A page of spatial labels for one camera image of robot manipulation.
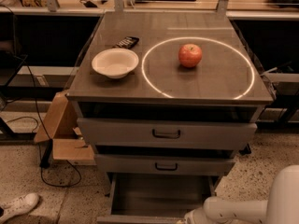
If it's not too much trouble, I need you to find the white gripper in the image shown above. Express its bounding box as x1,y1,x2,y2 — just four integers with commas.
176,209,208,224

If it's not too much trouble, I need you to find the grey bottom drawer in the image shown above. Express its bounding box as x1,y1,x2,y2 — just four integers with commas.
97,174,215,224

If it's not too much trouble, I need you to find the grey drawer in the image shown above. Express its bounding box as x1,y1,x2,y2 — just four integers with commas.
97,174,215,224
94,154,235,176
78,118,257,150

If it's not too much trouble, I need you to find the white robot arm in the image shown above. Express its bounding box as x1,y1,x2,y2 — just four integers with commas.
176,165,299,224

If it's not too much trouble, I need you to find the grey middle drawer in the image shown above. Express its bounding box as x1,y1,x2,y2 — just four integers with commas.
94,154,235,176

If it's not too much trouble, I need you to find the grey top drawer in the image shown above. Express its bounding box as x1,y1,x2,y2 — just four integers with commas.
78,118,257,150

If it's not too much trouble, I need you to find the grey drawer cabinet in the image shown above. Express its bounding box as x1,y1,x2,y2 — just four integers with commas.
66,10,275,185

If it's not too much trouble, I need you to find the red apple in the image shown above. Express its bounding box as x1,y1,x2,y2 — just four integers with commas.
178,44,203,68

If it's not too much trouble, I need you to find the brown cardboard box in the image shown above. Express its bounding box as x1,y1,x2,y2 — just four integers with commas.
34,91,95,168

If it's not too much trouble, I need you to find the white bowl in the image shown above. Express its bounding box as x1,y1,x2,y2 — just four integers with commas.
92,49,139,79

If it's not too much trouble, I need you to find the white sneaker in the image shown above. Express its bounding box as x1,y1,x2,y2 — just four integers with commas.
0,193,39,224

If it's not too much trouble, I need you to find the black floor cable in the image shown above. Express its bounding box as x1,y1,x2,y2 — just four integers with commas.
0,3,83,189

